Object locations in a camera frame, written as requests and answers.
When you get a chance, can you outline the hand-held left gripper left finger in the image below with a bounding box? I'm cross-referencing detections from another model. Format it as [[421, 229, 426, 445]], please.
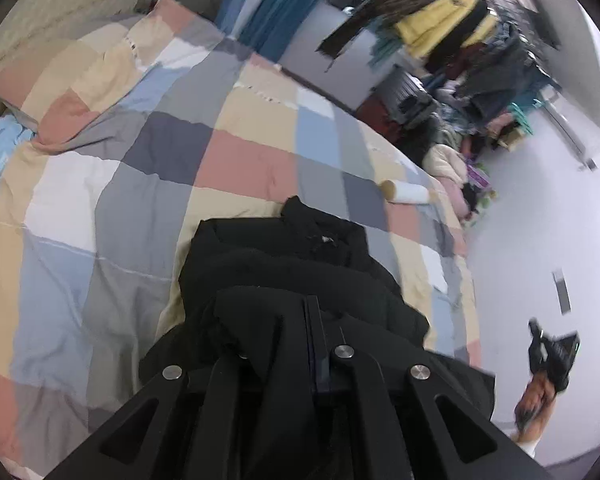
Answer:
[[44, 355, 313, 480]]

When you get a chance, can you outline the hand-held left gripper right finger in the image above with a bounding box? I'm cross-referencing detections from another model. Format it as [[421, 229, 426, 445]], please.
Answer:
[[304, 295, 556, 480]]

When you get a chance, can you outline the black padded jacket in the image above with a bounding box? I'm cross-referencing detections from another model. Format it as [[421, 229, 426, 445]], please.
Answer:
[[139, 195, 496, 480]]

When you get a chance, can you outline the pile of clothes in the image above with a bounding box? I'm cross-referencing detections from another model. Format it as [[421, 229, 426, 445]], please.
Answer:
[[410, 75, 536, 221]]

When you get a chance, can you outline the person's right hand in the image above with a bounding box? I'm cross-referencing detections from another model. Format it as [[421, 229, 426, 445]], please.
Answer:
[[514, 377, 556, 442]]

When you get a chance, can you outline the white paper roll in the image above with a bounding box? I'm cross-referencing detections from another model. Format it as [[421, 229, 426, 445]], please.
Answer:
[[380, 179, 433, 205]]

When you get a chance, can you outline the white air conditioner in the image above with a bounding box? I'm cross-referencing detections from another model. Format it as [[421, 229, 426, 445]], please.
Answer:
[[545, 95, 600, 171]]

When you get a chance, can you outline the green sock hanger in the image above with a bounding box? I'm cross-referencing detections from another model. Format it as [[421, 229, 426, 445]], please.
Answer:
[[490, 100, 536, 151]]

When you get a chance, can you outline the pastel patchwork duvet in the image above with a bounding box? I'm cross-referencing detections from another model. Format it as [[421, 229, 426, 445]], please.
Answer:
[[0, 0, 483, 480]]

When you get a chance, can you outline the dark red suitcase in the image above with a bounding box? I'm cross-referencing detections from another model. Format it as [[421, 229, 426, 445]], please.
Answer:
[[355, 95, 406, 146]]

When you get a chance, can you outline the grey denim jacket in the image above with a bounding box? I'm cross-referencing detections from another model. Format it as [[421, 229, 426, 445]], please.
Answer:
[[455, 25, 541, 121]]

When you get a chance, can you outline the silver suitcase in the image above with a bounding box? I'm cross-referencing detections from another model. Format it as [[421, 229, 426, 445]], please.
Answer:
[[375, 67, 436, 121]]

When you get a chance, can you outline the teal hanging garment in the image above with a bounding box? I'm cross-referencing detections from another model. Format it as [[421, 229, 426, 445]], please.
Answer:
[[367, 35, 406, 68]]

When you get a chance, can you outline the dark checked scarf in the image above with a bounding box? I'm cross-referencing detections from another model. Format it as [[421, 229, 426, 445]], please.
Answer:
[[316, 10, 376, 58]]

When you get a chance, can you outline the yellow fleece jacket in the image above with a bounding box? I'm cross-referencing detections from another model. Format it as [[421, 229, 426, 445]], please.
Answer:
[[395, 0, 501, 61]]

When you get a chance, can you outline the light blue bed sheet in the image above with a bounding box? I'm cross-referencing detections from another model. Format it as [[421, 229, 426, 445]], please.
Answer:
[[0, 115, 36, 206]]

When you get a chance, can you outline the blue curtain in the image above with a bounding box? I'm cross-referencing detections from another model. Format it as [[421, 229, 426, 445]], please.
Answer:
[[237, 0, 331, 63]]

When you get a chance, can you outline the pastel patchwork pillow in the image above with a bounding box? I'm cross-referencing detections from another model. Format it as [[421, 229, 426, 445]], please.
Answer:
[[0, 0, 226, 146]]

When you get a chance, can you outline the blue foam board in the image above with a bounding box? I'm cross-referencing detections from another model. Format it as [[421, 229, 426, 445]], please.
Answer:
[[214, 0, 266, 36]]

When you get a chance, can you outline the cream quilted headboard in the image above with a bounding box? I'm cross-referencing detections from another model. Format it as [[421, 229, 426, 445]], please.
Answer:
[[0, 0, 166, 106]]

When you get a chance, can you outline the grey wall plate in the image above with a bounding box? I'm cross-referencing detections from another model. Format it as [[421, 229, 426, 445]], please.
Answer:
[[552, 270, 573, 316]]

